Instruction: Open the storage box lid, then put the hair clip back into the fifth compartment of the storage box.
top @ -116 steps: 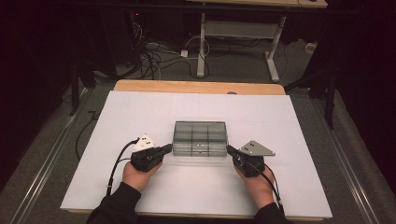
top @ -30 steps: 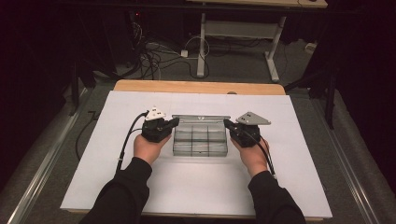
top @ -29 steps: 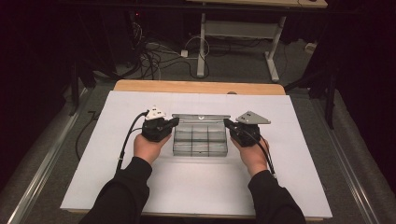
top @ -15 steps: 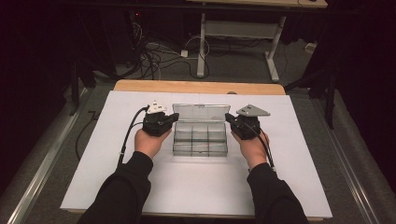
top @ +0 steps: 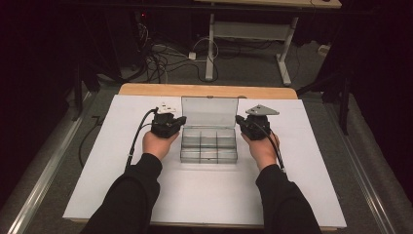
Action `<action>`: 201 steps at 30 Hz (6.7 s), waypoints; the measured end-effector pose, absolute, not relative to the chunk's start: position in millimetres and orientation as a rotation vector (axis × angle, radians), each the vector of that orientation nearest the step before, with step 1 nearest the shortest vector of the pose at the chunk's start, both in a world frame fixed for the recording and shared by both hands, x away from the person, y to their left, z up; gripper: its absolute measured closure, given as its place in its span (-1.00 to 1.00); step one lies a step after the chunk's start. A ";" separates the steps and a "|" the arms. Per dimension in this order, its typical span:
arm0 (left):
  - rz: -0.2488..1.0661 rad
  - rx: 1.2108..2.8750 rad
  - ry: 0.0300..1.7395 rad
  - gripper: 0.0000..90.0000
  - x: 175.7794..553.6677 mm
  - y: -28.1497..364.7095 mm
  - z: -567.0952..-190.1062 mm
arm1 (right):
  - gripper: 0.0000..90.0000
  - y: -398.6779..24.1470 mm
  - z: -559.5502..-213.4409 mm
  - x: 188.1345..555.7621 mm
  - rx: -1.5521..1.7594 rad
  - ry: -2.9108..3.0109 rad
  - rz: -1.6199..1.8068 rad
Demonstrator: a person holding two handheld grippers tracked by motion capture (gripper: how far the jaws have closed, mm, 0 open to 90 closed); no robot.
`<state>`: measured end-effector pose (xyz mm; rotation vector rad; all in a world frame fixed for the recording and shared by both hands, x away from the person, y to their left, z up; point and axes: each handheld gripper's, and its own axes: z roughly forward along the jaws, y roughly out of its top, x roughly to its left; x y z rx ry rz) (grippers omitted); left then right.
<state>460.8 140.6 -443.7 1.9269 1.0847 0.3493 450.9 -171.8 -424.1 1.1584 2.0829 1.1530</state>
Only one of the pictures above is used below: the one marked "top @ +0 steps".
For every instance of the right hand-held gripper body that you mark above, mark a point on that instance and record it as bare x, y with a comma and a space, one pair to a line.
258, 128

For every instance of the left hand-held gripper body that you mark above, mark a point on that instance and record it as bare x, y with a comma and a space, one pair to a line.
164, 125

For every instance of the transparent grey compartment box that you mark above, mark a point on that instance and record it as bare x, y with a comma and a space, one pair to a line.
209, 112

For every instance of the person's left hand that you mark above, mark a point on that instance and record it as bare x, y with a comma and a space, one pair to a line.
157, 146

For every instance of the person's right hand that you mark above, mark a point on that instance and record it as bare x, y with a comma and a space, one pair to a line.
264, 152

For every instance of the white power adapter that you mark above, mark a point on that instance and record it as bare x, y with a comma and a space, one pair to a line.
192, 56

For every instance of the white table cover sheet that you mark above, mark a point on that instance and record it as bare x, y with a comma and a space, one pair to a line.
211, 195

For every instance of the dark metal stand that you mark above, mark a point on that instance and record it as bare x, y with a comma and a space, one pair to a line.
344, 104
78, 91

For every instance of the dark curtain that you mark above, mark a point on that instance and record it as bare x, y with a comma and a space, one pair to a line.
386, 81
29, 81

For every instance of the metal floor rail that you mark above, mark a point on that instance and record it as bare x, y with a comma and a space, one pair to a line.
42, 182
363, 182

